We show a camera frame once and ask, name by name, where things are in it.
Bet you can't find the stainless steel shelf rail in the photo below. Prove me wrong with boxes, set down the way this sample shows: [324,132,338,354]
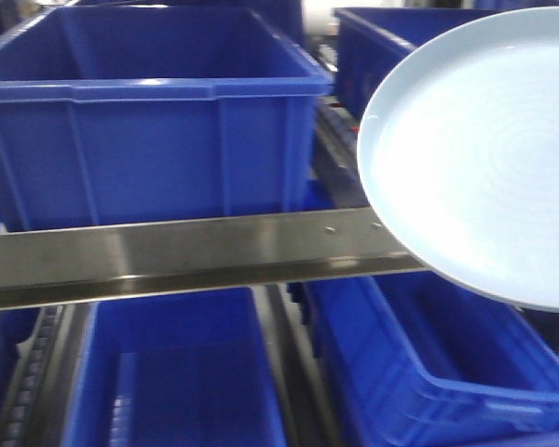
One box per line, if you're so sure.
[0,208,421,310]

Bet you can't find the blue plastic crate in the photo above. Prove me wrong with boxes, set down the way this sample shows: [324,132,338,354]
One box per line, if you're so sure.
[0,6,330,232]
[334,7,494,119]

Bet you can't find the blue plastic crate middle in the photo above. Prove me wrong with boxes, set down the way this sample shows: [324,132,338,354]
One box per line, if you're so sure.
[0,6,330,232]

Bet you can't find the light blue plate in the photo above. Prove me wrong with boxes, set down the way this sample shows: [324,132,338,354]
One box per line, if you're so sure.
[357,7,559,311]

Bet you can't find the blue plastic crate right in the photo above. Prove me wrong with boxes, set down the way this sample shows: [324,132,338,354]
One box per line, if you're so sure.
[334,7,494,119]

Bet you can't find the blue crate lower shelf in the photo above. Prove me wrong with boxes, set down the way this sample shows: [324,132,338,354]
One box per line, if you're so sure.
[62,288,286,446]

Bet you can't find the blue crate lower right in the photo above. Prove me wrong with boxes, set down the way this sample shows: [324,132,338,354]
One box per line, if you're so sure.
[288,272,559,446]

